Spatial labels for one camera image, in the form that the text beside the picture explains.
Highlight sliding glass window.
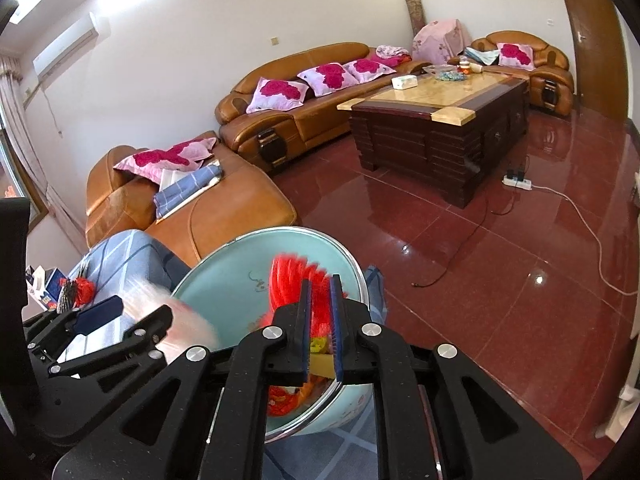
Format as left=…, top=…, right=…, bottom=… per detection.
left=0, top=125, right=48, bottom=226

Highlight white power strip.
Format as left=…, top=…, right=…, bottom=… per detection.
left=502, top=170, right=533, bottom=191

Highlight rolled brown mat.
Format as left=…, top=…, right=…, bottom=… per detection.
left=405, top=0, right=426, bottom=46

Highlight white air conditioner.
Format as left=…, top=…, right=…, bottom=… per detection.
left=32, top=12, right=99, bottom=83

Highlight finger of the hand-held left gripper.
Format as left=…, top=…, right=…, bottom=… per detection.
left=21, top=294, right=125, bottom=357
left=46, top=304, right=175, bottom=393

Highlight black foam fruit net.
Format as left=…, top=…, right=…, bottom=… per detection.
left=57, top=280, right=78, bottom=313

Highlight blue paper carton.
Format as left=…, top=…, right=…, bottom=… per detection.
left=42, top=267, right=68, bottom=308

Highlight blue plaid tablecloth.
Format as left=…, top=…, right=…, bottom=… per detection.
left=57, top=229, right=388, bottom=480

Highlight light blue cloth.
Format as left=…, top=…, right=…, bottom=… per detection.
left=462, top=46, right=501, bottom=67

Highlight white power cable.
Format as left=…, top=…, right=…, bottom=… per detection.
left=531, top=184, right=640, bottom=297

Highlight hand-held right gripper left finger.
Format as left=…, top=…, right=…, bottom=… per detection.
left=52, top=277, right=313, bottom=480

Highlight pink floral cloth cover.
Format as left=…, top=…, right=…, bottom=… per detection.
left=412, top=19, right=473, bottom=66

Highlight beige curtain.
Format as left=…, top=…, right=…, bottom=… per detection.
left=0, top=55, right=88, bottom=256

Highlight square ceiling light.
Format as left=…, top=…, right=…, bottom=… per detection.
left=10, top=0, right=41, bottom=23

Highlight dark wooden coffee table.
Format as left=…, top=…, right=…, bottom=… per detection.
left=336, top=72, right=530, bottom=209

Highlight pink floral pillow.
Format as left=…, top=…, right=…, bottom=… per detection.
left=297, top=62, right=358, bottom=97
left=497, top=42, right=535, bottom=71
left=112, top=137, right=218, bottom=181
left=342, top=59, right=396, bottom=85
left=246, top=77, right=311, bottom=113

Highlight brown leather armchair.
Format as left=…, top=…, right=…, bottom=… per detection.
left=447, top=31, right=575, bottom=117

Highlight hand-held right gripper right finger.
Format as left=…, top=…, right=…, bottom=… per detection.
left=330, top=274, right=581, bottom=480

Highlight brown wooden door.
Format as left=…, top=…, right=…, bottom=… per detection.
left=552, top=0, right=636, bottom=121

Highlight black cable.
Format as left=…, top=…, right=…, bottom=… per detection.
left=412, top=157, right=531, bottom=289

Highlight white cardboard box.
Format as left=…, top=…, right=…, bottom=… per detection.
left=25, top=265, right=48, bottom=306

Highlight long brown leather sofa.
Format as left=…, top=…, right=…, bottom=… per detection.
left=215, top=42, right=433, bottom=177

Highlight folded blue plaid cloth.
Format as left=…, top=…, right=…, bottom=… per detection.
left=152, top=160, right=223, bottom=221

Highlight teal waste bin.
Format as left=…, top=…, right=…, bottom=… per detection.
left=170, top=226, right=373, bottom=443

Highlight red wrapper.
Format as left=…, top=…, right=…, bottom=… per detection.
left=267, top=385, right=301, bottom=418

